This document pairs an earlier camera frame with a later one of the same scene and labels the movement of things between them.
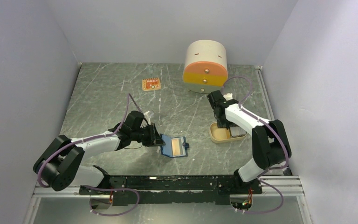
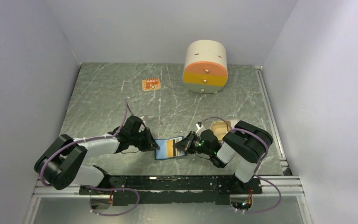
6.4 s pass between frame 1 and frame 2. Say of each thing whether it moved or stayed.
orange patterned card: stayed
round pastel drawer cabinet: stayed
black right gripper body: moved
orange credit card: moved
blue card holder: moved
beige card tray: stayed
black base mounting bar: stayed
